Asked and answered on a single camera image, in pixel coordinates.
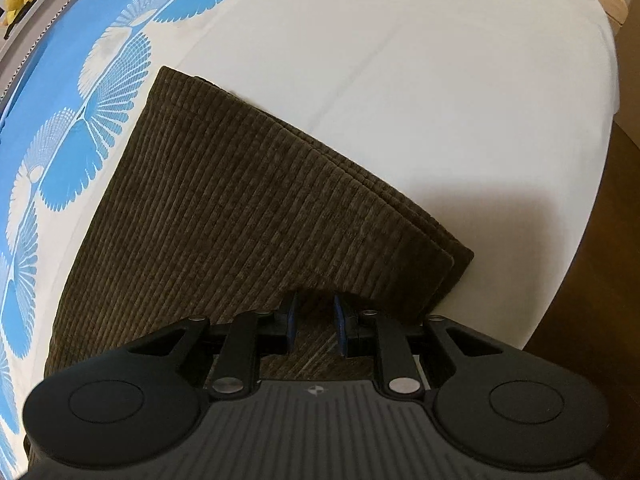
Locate grey trimmed bed mat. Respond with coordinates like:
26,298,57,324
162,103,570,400
0,0,120,107

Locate blue white patterned bed sheet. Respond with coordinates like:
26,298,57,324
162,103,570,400
0,0,622,463

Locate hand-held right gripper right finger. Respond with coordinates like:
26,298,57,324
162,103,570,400
332,295,506,400

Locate brown corduroy pants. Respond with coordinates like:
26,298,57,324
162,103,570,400
42,65,475,386

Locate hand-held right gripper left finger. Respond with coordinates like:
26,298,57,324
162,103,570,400
122,294,301,400

